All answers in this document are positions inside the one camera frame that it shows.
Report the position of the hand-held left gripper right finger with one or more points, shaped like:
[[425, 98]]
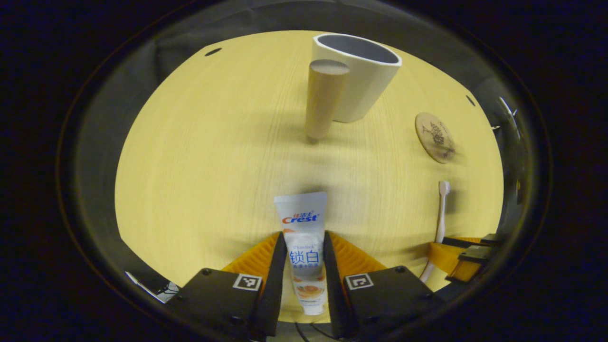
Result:
[[335, 294]]

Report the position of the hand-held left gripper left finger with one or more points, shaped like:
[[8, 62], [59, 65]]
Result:
[[274, 294]]

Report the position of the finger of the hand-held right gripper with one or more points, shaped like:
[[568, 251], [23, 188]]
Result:
[[468, 270], [441, 256]]

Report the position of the white toothbrush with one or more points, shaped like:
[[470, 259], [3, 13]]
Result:
[[441, 213]]

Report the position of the white toothpaste tube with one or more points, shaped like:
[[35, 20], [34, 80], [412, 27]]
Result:
[[304, 237]]

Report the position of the round wooden coaster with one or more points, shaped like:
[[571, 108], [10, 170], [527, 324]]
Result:
[[434, 137]]

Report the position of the light wooden desktop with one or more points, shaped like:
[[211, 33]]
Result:
[[213, 166]]

